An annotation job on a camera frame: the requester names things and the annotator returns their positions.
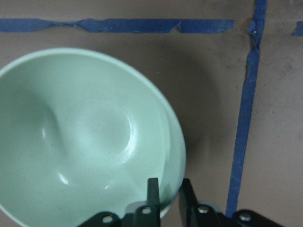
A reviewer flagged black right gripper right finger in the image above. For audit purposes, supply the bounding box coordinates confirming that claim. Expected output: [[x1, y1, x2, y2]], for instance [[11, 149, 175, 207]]
[[179, 178, 197, 227]]

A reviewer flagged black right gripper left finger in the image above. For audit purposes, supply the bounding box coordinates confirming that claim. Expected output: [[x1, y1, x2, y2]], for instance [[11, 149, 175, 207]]
[[134, 178, 160, 227]]

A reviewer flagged light green bowl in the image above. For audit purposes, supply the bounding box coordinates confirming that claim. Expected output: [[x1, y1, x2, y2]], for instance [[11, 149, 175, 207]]
[[0, 48, 186, 227]]

